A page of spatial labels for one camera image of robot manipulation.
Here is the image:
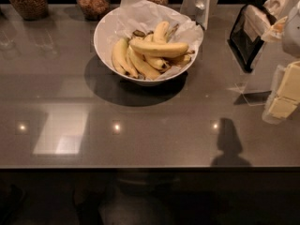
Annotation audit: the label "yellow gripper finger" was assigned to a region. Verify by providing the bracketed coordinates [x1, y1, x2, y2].
[262, 92, 298, 125]
[275, 61, 300, 102]

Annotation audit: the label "right spotted yellow banana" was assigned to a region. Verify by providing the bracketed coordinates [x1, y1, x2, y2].
[168, 50, 195, 67]

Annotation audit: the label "small centre yellow banana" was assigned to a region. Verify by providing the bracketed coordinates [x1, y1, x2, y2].
[144, 55, 171, 72]

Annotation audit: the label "white ceramic bowl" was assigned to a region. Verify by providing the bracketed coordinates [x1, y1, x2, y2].
[94, 3, 203, 86]

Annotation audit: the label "clear acrylic sign stand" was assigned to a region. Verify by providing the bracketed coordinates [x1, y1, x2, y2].
[227, 40, 300, 107]

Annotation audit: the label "black napkin holder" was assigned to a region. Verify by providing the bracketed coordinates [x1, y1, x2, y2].
[228, 5, 264, 73]

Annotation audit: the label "white paper napkins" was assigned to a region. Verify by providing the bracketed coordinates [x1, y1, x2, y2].
[243, 0, 287, 42]

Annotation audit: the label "white paper liner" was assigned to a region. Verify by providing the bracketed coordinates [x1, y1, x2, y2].
[105, 0, 204, 82]

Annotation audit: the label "middle glass cereal jar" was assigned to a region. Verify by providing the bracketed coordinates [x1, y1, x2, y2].
[76, 0, 110, 21]

